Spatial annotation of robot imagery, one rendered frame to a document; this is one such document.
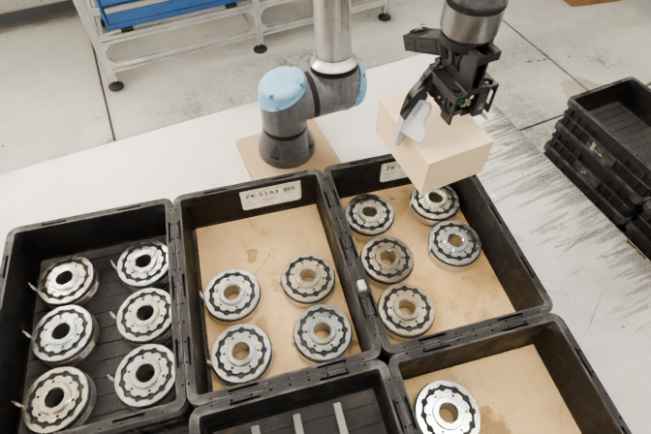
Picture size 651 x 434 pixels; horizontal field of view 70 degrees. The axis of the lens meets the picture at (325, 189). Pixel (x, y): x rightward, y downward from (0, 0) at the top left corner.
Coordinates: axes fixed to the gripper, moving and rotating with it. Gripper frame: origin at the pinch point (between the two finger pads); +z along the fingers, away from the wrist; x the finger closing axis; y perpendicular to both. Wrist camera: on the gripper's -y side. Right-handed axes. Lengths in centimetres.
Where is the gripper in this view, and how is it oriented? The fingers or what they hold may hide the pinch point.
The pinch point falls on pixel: (431, 129)
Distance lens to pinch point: 81.2
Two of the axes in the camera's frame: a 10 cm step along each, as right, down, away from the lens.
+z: 0.0, 6.2, 7.9
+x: 9.1, -3.2, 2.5
